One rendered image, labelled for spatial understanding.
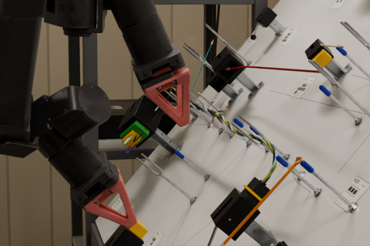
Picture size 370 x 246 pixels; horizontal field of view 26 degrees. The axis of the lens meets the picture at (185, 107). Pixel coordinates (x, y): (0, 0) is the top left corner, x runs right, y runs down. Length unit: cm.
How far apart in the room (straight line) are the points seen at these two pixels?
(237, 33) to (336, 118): 274
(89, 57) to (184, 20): 192
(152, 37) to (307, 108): 45
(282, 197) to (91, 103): 37
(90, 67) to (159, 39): 98
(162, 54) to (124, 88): 279
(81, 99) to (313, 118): 49
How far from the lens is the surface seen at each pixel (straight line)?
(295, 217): 119
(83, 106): 104
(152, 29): 107
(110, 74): 384
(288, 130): 143
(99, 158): 112
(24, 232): 390
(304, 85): 152
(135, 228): 146
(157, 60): 107
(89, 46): 204
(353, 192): 111
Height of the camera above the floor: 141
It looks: 7 degrees down
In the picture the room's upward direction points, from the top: straight up
